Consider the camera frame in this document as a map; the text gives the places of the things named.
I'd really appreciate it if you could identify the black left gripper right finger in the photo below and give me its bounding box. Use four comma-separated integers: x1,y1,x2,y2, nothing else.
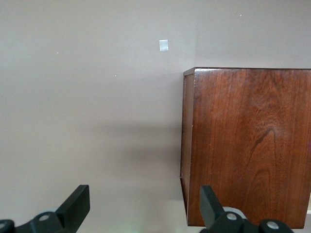
199,184,295,233

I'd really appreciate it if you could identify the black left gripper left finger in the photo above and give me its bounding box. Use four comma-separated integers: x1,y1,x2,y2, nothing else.
0,184,91,233

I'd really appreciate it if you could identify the dark wooden drawer cabinet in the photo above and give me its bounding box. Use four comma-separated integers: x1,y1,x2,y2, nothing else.
179,67,311,230

